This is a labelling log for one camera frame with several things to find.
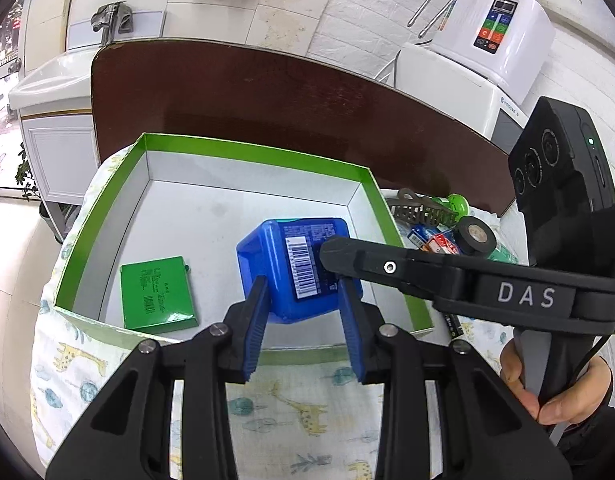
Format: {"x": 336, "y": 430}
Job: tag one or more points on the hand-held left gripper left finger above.
{"x": 257, "y": 330}

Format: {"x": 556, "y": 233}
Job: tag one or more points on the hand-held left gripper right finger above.
{"x": 350, "y": 330}

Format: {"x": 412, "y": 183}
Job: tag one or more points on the green cardboard box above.
{"x": 187, "y": 200}

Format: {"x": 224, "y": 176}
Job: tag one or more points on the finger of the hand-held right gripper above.
{"x": 377, "y": 265}

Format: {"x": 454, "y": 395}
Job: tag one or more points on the white water purifier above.
{"x": 517, "y": 50}

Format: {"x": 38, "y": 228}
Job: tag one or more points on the red packet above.
{"x": 440, "y": 245}

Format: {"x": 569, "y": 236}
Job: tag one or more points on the white sink cabinet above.
{"x": 57, "y": 160}

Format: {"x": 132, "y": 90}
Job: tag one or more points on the metal faucet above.
{"x": 110, "y": 15}

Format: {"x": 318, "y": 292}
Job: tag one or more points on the brown hair claw clip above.
{"x": 422, "y": 212}

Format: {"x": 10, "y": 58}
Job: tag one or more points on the small potted plant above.
{"x": 25, "y": 170}

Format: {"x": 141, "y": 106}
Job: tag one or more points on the black battery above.
{"x": 451, "y": 325}

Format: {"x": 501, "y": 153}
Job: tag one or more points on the blue plastic bottle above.
{"x": 267, "y": 260}

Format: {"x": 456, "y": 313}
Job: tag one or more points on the black tape roll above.
{"x": 487, "y": 251}

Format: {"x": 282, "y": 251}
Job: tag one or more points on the white countertop appliance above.
{"x": 447, "y": 90}

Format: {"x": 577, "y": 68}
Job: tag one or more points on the small flat green box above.
{"x": 157, "y": 290}

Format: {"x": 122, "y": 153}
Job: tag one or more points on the person's right hand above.
{"x": 572, "y": 400}

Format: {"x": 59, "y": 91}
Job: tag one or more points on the giraffe print cloth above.
{"x": 297, "y": 410}

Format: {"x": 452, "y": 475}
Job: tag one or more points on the green plastic bottle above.
{"x": 457, "y": 203}

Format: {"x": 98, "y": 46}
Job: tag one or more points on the green packet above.
{"x": 502, "y": 256}

